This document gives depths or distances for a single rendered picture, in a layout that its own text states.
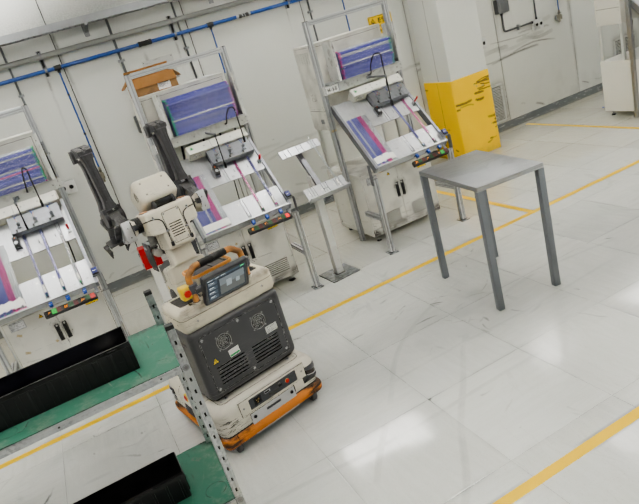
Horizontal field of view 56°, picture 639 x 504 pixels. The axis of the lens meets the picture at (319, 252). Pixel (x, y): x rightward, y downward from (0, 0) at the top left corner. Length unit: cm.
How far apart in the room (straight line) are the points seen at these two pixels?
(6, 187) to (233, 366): 219
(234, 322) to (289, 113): 381
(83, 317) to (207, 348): 177
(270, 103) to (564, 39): 409
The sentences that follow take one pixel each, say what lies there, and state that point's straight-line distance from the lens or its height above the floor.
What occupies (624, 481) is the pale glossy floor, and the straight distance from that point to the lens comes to 272.
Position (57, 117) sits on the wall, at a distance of 607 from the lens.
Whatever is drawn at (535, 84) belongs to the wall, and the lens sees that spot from 843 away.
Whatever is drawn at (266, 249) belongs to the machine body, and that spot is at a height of 35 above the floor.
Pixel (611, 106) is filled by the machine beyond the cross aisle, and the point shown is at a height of 11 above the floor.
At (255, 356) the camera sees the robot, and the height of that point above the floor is 40.
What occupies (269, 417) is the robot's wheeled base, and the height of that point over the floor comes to 10.
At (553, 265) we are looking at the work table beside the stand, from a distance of 398.
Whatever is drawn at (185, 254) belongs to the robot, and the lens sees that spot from 332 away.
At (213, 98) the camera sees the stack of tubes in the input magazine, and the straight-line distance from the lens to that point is 473.
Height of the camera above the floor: 189
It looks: 20 degrees down
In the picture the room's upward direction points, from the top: 17 degrees counter-clockwise
